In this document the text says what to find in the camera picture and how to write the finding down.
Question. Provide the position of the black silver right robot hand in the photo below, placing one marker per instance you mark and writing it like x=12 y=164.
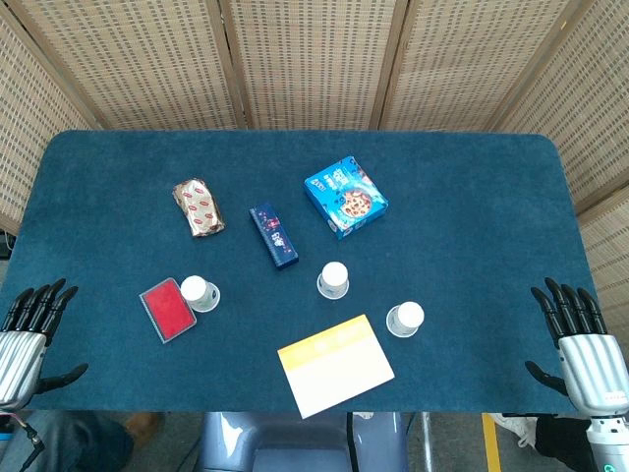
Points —
x=592 y=366

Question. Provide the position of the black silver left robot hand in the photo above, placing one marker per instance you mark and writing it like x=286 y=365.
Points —
x=22 y=354

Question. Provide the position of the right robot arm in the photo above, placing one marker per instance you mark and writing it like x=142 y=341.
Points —
x=609 y=442

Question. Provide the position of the black trouser leg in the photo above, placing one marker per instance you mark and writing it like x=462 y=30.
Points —
x=560 y=445

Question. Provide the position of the white sneaker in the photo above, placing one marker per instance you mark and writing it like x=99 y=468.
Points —
x=516 y=430

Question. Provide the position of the brown shoe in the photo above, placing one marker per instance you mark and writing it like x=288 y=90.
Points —
x=145 y=427

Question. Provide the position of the red ink pad case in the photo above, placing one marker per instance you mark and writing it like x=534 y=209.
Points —
x=168 y=310

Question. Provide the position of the grey metal table leg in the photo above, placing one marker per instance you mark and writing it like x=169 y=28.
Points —
x=427 y=442

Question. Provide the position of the white paper cup fern print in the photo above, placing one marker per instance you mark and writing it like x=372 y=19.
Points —
x=195 y=291

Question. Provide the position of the blue table cloth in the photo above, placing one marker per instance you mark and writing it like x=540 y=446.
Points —
x=467 y=221

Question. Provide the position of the gold foil snack wrapper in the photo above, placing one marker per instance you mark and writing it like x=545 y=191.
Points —
x=199 y=207

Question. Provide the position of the yellow white Lexicon notebook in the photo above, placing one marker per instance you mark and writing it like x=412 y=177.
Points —
x=336 y=369

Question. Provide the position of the dark blue slim box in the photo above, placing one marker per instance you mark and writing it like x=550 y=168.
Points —
x=273 y=237

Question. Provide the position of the grey blue robot torso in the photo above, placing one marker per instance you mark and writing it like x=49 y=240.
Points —
x=295 y=447

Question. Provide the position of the blue cookie box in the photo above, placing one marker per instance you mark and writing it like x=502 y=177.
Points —
x=346 y=196

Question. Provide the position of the woven bamboo folding screen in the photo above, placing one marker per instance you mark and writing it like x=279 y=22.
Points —
x=314 y=59

